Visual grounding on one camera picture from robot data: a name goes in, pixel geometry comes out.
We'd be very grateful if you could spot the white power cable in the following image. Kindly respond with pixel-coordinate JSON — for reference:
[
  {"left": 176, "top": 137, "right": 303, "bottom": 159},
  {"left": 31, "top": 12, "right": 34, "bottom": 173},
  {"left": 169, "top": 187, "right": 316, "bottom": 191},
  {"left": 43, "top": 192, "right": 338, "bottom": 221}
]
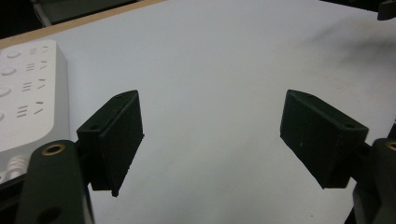
[{"left": 31, "top": 0, "right": 53, "bottom": 28}]

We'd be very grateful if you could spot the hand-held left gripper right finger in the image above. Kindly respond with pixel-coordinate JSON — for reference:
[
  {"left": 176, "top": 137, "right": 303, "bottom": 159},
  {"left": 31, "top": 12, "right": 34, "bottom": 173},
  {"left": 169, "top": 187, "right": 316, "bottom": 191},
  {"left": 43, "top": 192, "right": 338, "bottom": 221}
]
[{"left": 279, "top": 89, "right": 370, "bottom": 189}]

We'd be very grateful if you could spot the dark object at table edge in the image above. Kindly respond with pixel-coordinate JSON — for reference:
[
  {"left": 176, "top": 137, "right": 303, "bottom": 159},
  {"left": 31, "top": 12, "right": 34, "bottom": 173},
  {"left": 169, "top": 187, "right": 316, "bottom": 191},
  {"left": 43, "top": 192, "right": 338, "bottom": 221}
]
[{"left": 376, "top": 0, "right": 396, "bottom": 21}]

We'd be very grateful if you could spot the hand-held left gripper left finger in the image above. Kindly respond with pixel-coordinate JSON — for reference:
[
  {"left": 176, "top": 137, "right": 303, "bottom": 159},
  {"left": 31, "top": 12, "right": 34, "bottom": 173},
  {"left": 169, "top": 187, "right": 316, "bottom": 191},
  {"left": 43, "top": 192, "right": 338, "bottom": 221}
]
[{"left": 76, "top": 90, "right": 146, "bottom": 198}]

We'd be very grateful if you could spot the white power strip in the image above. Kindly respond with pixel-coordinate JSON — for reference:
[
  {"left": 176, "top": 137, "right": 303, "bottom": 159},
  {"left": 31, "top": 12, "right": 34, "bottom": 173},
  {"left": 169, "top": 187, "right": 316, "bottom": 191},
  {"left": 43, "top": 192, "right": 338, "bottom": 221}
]
[{"left": 0, "top": 38, "right": 71, "bottom": 185}]

